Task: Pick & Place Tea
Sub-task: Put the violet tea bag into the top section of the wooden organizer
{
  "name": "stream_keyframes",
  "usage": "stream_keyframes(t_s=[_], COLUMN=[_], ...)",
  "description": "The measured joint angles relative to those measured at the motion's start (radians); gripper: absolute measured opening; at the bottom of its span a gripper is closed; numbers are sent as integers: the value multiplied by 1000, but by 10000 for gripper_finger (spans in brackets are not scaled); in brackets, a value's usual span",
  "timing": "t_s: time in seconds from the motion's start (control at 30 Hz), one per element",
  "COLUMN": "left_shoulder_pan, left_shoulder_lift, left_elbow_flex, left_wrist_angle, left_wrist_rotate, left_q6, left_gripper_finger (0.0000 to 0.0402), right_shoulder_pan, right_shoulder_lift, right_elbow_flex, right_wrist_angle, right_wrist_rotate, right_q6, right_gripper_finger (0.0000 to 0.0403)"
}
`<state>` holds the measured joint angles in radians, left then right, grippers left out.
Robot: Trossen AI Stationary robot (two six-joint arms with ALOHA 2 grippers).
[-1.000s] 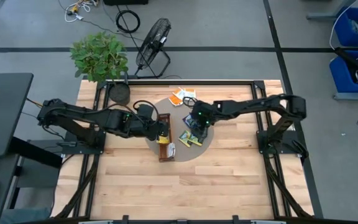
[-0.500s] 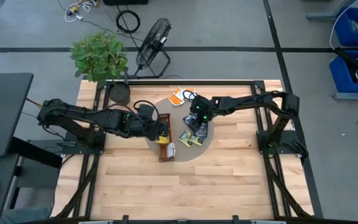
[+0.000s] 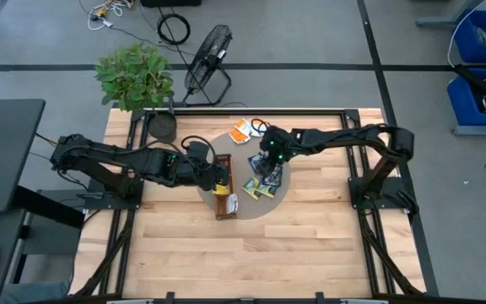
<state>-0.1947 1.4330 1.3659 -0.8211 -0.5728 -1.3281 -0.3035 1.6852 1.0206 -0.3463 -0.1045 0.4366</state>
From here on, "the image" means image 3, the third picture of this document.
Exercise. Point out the dark blue tea bag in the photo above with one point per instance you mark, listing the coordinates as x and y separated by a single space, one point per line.
255 161
276 179

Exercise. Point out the grey cart base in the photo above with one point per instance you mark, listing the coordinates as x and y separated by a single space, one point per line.
479 130

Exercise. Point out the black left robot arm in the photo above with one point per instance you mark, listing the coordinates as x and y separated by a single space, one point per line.
112 160

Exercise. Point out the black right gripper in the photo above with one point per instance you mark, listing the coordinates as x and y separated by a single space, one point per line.
274 158

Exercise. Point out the black equipment in bin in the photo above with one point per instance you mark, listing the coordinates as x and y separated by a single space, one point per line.
479 86

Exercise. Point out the round grey mat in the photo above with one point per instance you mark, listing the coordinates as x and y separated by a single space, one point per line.
247 207

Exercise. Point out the black aluminium table frame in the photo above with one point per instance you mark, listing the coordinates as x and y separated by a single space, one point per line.
209 301

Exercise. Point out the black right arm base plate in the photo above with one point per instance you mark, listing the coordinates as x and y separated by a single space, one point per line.
378 206

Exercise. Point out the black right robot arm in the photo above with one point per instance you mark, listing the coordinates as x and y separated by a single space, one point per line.
352 137

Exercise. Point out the black box on floor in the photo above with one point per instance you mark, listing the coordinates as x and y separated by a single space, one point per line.
171 2

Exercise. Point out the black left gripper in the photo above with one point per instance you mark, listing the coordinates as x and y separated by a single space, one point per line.
203 175

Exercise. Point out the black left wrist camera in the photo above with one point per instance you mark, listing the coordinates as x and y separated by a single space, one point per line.
198 150

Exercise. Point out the black table clamp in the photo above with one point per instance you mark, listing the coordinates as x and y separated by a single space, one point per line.
170 296
320 296

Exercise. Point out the black floor fan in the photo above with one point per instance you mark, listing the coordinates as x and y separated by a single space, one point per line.
207 55

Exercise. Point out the blue plastic bin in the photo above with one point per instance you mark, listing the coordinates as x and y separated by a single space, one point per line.
462 105
464 42

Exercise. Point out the green potted plant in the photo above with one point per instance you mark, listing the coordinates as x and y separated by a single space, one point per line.
133 76

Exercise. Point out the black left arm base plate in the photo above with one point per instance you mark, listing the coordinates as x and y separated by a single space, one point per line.
112 205

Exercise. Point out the black desk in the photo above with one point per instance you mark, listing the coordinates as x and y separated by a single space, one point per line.
7 160

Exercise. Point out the brown wooden tea box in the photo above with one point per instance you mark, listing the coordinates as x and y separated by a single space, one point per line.
225 158

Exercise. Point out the silver aluminium bracket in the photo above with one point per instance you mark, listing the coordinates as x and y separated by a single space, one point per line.
363 302
129 302

